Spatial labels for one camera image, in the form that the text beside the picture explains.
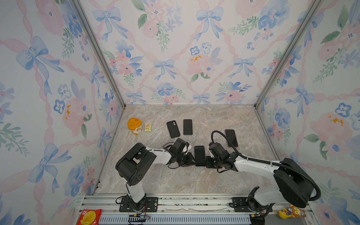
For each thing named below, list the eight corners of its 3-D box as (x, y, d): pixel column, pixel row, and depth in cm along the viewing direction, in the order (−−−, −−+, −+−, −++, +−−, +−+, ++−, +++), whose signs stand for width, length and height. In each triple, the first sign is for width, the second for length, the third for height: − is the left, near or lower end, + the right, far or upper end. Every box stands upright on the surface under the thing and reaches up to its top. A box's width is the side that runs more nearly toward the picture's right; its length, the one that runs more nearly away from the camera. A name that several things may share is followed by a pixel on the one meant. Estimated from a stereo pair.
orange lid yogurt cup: (130, 136, 103) (126, 127, 95) (133, 127, 108) (128, 118, 100) (142, 136, 103) (138, 127, 95) (143, 127, 108) (140, 118, 100)
